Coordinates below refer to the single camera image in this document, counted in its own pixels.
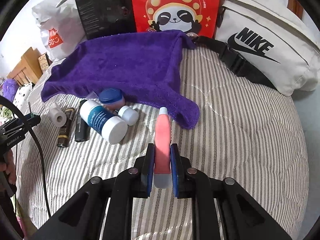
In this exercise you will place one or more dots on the black rectangular lighter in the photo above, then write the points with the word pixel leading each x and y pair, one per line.
pixel 82 130

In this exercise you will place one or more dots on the black headset box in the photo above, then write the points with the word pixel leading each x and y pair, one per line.
pixel 105 17

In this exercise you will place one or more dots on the white Nike waist bag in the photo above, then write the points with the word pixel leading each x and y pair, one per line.
pixel 265 42

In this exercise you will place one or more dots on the small white bottle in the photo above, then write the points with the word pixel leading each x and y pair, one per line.
pixel 129 115

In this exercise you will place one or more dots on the red panda paper bag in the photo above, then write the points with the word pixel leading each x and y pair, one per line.
pixel 193 17

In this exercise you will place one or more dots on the striped bed quilt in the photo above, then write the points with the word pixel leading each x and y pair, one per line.
pixel 245 131

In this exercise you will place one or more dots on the large white blue bottle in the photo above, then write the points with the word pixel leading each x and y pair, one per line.
pixel 111 127

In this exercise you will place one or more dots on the purple plush toy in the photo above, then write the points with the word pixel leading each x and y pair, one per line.
pixel 10 87

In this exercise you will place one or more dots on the small white tape roll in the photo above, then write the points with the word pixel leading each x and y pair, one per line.
pixel 57 116

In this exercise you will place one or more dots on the white Miniso plastic bag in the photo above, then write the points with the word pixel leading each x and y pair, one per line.
pixel 60 27

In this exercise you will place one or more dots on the wooden furniture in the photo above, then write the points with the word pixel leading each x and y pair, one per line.
pixel 28 69

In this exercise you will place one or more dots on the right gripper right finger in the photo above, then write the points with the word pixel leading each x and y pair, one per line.
pixel 179 165

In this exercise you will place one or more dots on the black gold Grand Reserve box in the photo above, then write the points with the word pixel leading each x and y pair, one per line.
pixel 64 132

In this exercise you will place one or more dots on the blue lid small jar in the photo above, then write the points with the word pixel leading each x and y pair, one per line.
pixel 112 98

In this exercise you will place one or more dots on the wooden door frame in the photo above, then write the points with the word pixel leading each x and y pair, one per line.
pixel 296 8

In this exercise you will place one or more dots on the purple towel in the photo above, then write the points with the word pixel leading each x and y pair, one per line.
pixel 144 66

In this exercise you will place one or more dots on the patterned brown box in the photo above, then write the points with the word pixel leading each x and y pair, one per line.
pixel 44 62

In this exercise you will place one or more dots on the left hand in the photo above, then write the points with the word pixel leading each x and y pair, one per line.
pixel 9 168

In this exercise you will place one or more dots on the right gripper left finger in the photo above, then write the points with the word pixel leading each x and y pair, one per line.
pixel 145 166

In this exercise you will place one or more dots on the pink tube white cap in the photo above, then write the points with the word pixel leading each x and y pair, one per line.
pixel 162 171

